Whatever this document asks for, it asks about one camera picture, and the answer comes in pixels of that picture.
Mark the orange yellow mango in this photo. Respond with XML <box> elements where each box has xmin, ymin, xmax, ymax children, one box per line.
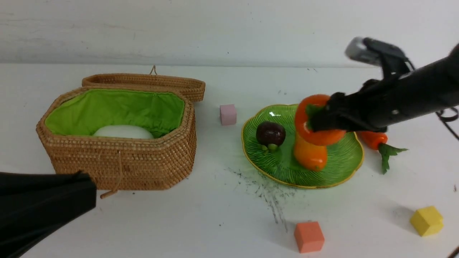
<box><xmin>293</xmin><ymin>133</ymin><xmax>328</xmax><ymax>171</ymax></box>

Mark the dark purple mangosteen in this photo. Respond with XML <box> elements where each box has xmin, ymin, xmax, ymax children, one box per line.
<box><xmin>256</xmin><ymin>121</ymin><xmax>286</xmax><ymax>153</ymax></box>

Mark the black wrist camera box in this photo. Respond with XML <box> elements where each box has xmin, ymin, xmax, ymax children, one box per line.
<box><xmin>345</xmin><ymin>37</ymin><xmax>415</xmax><ymax>78</ymax></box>

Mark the green leaf-shaped glass plate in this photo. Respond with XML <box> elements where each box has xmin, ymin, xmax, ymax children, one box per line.
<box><xmin>241</xmin><ymin>104</ymin><xmax>365</xmax><ymax>189</ymax></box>

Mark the pink foam cube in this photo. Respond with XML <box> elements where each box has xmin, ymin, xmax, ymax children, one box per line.
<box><xmin>219</xmin><ymin>104</ymin><xmax>237</xmax><ymax>126</ymax></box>

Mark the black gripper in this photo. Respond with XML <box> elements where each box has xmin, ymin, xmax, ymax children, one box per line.
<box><xmin>308</xmin><ymin>77</ymin><xmax>413</xmax><ymax>132</ymax></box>

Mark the orange foam cube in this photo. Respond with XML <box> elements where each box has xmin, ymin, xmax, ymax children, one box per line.
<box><xmin>294</xmin><ymin>221</ymin><xmax>325</xmax><ymax>253</ymax></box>

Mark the orange carrot green top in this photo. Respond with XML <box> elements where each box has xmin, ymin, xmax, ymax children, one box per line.
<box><xmin>358</xmin><ymin>131</ymin><xmax>408</xmax><ymax>175</ymax></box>

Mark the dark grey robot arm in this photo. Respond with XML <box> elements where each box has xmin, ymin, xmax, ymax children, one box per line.
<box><xmin>308</xmin><ymin>38</ymin><xmax>458</xmax><ymax>132</ymax></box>

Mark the white radish with leaves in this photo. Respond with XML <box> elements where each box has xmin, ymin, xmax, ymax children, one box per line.
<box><xmin>93</xmin><ymin>125</ymin><xmax>154</xmax><ymax>139</ymax></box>

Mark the yellow foam cube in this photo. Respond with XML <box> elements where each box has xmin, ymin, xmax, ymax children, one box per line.
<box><xmin>410</xmin><ymin>206</ymin><xmax>443</xmax><ymax>237</ymax></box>

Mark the woven wicker basket lid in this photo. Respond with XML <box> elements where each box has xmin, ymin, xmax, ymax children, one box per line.
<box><xmin>82</xmin><ymin>73</ymin><xmax>205</xmax><ymax>102</ymax></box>

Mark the orange persimmon green calyx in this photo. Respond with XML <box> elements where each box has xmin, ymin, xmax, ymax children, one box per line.
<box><xmin>294</xmin><ymin>94</ymin><xmax>346</xmax><ymax>146</ymax></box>

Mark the woven wicker basket green lining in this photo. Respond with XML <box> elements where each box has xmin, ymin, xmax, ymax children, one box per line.
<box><xmin>37</xmin><ymin>86</ymin><xmax>197</xmax><ymax>199</ymax></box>

